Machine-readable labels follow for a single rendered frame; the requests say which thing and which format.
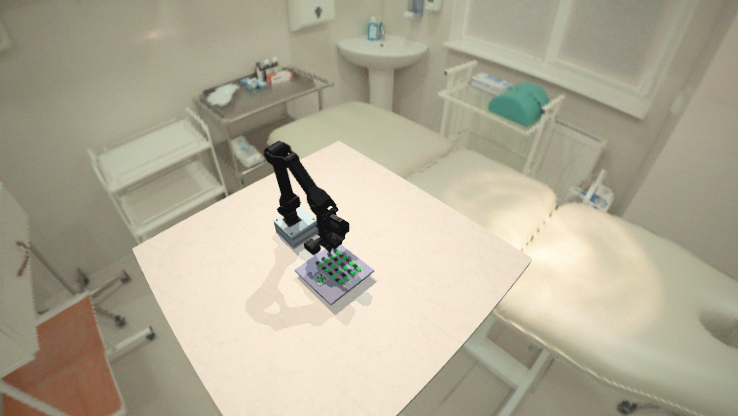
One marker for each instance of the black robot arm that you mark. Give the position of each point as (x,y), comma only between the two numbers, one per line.
(317,198)

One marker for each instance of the grey switch panel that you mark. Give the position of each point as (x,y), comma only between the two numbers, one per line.
(334,274)

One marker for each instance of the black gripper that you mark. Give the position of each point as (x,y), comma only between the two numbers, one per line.
(313,245)

